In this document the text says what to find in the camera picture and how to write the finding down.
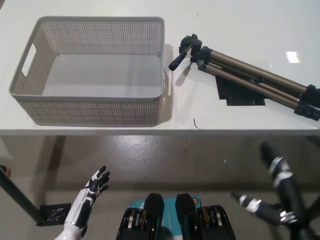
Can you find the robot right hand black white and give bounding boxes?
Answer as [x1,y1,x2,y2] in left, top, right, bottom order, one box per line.
[231,140,301,225]

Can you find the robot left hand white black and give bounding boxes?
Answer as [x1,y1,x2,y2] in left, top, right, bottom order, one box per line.
[64,165,111,226]

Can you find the black and orange round object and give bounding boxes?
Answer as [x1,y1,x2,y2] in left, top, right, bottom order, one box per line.
[0,164,12,177]

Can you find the grey perforated plastic basket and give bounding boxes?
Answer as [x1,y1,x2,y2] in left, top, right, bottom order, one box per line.
[8,16,173,127]

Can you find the black tape patch on floor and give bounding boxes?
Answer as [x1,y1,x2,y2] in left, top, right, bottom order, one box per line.
[37,202,72,226]

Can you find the black tape patch on desk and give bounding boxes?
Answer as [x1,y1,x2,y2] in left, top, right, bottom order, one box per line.
[215,74,266,106]

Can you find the bronze tripod with black head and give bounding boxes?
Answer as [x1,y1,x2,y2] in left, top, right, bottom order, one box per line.
[168,33,320,122]

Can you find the robot body black teal blocks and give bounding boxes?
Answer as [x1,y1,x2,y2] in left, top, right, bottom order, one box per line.
[114,192,237,240]

